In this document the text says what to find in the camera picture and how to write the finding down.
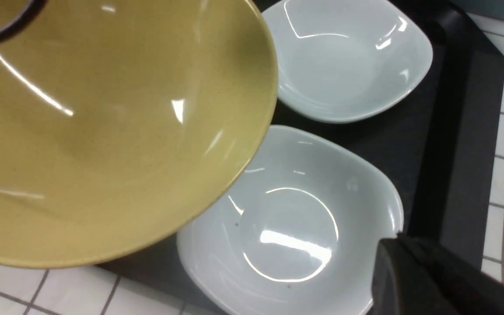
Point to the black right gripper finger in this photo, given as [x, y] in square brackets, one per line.
[415, 276]

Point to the white square bowl large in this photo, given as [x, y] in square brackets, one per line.
[296, 234]

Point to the white square bowl small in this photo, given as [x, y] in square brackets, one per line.
[340, 61]

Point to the yellow noodle bowl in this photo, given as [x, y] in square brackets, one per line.
[123, 120]

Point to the black plastic serving tray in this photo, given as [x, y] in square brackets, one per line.
[436, 146]

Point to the blue plastic chopstick bin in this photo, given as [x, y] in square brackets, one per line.
[489, 8]

